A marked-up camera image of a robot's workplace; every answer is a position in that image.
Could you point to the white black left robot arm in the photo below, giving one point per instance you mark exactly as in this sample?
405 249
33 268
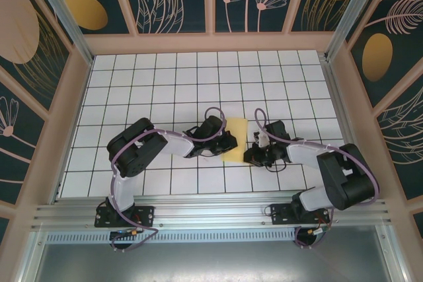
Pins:
178 145

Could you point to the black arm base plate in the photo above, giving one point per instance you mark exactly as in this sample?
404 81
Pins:
281 216
147 213

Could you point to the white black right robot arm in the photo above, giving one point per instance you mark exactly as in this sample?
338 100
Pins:
304 157

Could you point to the yellow cloth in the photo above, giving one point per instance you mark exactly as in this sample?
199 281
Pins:
239 136

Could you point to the aluminium table edge rail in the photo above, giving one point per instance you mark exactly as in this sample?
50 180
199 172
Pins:
349 130

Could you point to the galvanised metal sheet panel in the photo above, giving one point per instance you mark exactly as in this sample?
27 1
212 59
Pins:
211 262

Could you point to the aluminium frame post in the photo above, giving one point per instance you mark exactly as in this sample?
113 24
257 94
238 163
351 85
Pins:
349 14
64 14

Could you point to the long aluminium mounting rail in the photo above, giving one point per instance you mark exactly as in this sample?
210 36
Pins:
211 211

